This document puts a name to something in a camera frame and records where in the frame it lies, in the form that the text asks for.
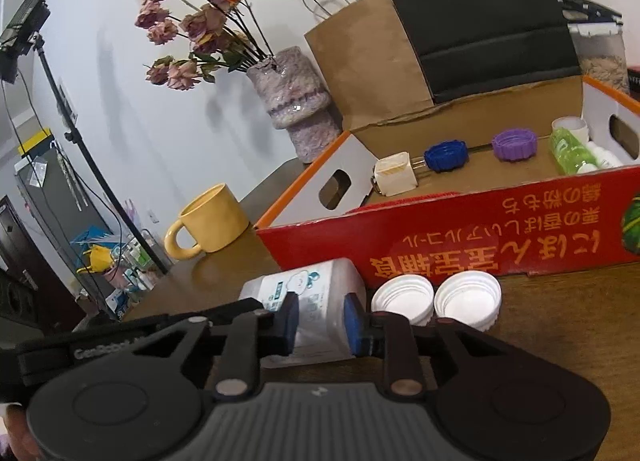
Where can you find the person's left hand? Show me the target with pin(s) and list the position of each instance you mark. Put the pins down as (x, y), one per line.
(17, 443)

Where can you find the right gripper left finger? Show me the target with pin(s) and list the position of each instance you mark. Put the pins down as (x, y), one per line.
(277, 329)

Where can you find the green plastic bottle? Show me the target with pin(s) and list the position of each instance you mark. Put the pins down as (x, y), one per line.
(570, 154)

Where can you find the cream yellow block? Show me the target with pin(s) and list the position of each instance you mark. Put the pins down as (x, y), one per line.
(393, 175)

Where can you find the purple textured vase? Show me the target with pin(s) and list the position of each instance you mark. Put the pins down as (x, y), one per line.
(297, 101)

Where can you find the pink dried flowers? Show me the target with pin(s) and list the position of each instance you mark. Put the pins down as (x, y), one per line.
(221, 35)

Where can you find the white tape roll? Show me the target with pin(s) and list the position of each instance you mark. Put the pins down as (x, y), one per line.
(575, 125)

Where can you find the yellow ceramic mug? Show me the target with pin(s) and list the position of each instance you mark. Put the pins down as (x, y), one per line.
(214, 220)

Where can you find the red cardboard box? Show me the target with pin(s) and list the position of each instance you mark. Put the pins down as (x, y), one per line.
(503, 218)

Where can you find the blue bottle cap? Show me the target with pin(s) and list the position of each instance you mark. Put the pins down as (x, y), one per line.
(446, 156)

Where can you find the clear food container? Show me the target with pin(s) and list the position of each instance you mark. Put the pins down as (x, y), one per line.
(597, 35)

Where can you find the studio light on stand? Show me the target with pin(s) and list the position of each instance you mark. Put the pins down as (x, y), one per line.
(22, 35)

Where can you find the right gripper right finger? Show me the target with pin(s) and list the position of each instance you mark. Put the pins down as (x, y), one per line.
(365, 332)

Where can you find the brown paper bag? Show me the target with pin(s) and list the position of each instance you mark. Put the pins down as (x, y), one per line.
(367, 61)

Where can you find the small white spray bottle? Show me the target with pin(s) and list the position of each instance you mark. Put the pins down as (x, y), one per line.
(605, 158)

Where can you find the white plastic bottle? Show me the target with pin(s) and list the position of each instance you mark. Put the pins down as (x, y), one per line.
(321, 290)

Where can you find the white bottle cap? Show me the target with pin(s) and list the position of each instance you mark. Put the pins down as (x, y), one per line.
(411, 296)
(472, 297)

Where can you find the black paper bag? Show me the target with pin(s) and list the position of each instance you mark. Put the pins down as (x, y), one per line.
(468, 47)

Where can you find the purple bottle cap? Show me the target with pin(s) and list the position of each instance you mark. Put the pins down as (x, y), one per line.
(515, 145)

